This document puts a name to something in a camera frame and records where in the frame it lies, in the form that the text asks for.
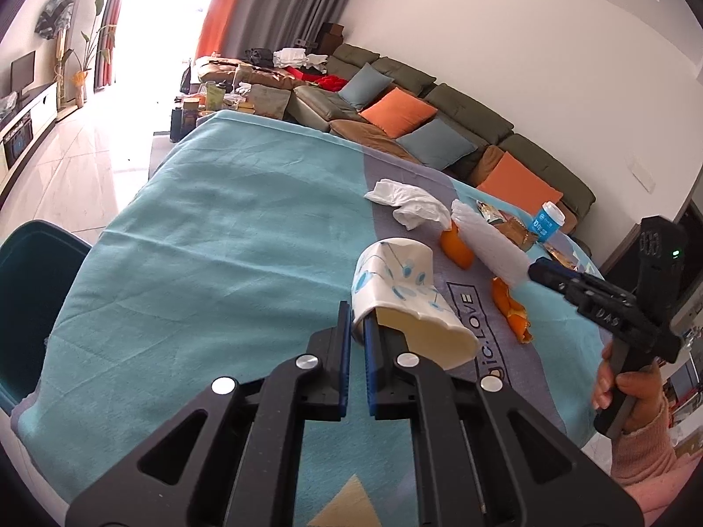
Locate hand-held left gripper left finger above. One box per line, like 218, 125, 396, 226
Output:
65, 301, 352, 527

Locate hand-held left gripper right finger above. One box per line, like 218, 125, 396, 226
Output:
362, 310, 645, 527

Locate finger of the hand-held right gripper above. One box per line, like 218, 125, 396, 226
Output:
528, 257, 632, 304
549, 284, 606, 317

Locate white foam fruit net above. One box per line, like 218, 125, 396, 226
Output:
451, 199, 532, 290

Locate white blue-print paper cup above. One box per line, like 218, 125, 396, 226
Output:
348, 237, 480, 371

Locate white tissue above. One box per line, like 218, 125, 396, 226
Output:
365, 178, 451, 230

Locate teal trash bin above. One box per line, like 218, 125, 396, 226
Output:
0, 220, 93, 417

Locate person's right hand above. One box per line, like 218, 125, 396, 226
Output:
592, 340, 668, 436

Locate blue white drink cup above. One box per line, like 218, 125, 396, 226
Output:
532, 201, 566, 245

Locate orange peel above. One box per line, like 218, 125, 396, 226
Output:
439, 221, 476, 270
489, 277, 535, 344

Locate orange cushion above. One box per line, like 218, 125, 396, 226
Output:
361, 88, 438, 139
477, 152, 564, 215

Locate green sofa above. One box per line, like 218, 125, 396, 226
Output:
192, 43, 597, 231

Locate blue-grey cushion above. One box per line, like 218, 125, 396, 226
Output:
395, 119, 478, 171
337, 63, 388, 111

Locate teal printed blanket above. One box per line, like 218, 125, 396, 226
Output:
11, 110, 605, 527

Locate red cloth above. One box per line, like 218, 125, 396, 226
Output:
286, 66, 349, 91

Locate black coffee table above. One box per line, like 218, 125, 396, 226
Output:
170, 63, 292, 144

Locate group of food jars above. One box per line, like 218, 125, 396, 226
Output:
171, 79, 259, 138

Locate pile of white clothes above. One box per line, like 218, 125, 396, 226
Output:
273, 47, 329, 72

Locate brown cardboard boxes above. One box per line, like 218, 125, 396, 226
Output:
317, 22, 346, 53

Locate orange and grey curtain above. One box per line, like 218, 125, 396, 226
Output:
195, 0, 366, 64

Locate tall plant in yellow pot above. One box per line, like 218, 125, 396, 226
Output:
58, 0, 119, 108

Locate white TV cabinet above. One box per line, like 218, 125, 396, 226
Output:
0, 81, 60, 188

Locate grey and red curtain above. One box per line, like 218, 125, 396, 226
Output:
92, 0, 135, 94

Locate black monitor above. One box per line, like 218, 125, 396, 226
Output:
11, 51, 38, 101

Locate standing fan with cover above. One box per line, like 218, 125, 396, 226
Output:
34, 0, 75, 111

